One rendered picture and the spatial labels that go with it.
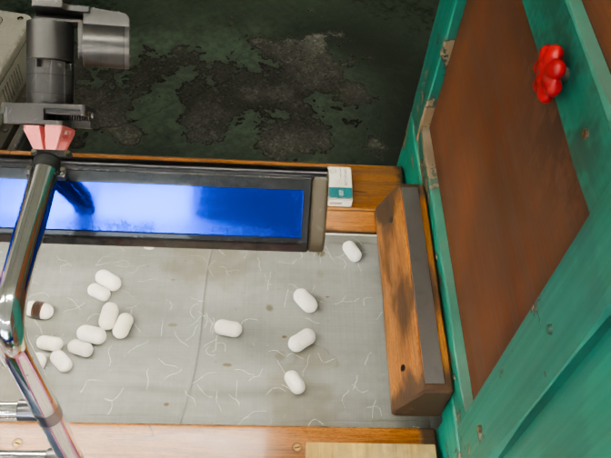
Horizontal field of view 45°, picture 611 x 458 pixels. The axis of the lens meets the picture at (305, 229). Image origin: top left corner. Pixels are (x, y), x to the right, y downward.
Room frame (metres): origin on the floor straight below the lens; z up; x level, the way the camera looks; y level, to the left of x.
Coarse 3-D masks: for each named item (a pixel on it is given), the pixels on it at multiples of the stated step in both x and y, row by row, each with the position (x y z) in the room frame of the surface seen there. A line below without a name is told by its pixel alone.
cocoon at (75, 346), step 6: (72, 342) 0.41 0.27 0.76; (78, 342) 0.41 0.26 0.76; (84, 342) 0.41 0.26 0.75; (72, 348) 0.40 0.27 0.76; (78, 348) 0.40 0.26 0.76; (84, 348) 0.40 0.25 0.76; (90, 348) 0.41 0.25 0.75; (78, 354) 0.40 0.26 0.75; (84, 354) 0.40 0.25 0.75; (90, 354) 0.40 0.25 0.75
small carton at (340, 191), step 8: (328, 168) 0.72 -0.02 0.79; (336, 168) 0.73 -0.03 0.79; (344, 168) 0.73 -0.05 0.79; (336, 176) 0.71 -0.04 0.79; (344, 176) 0.71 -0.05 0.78; (336, 184) 0.70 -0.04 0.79; (344, 184) 0.70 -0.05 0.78; (328, 192) 0.68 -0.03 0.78; (336, 192) 0.68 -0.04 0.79; (344, 192) 0.68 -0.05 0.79; (352, 192) 0.69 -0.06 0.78; (328, 200) 0.67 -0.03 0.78; (336, 200) 0.67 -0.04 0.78; (344, 200) 0.67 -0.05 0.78; (352, 200) 0.67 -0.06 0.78
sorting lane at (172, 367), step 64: (0, 256) 0.53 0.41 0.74; (64, 256) 0.54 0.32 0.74; (128, 256) 0.56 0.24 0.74; (192, 256) 0.57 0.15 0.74; (256, 256) 0.58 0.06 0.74; (320, 256) 0.60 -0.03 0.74; (64, 320) 0.45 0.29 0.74; (192, 320) 0.47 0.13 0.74; (256, 320) 0.48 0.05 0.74; (320, 320) 0.49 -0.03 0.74; (0, 384) 0.35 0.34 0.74; (64, 384) 0.36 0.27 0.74; (128, 384) 0.37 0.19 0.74; (192, 384) 0.38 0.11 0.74; (256, 384) 0.39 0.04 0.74; (320, 384) 0.40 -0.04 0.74; (384, 384) 0.41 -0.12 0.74
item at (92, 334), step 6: (78, 330) 0.43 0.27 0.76; (84, 330) 0.43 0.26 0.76; (90, 330) 0.43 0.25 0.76; (96, 330) 0.43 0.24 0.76; (102, 330) 0.43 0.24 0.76; (78, 336) 0.42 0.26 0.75; (84, 336) 0.42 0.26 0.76; (90, 336) 0.42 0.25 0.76; (96, 336) 0.42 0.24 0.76; (102, 336) 0.42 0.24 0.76; (90, 342) 0.42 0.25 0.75; (96, 342) 0.42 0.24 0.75; (102, 342) 0.42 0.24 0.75
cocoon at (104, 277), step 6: (102, 270) 0.52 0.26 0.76; (96, 276) 0.51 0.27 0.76; (102, 276) 0.51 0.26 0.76; (108, 276) 0.51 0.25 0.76; (114, 276) 0.51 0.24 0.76; (102, 282) 0.50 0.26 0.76; (108, 282) 0.50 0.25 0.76; (114, 282) 0.50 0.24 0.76; (120, 282) 0.51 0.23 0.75; (108, 288) 0.50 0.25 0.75; (114, 288) 0.50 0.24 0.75
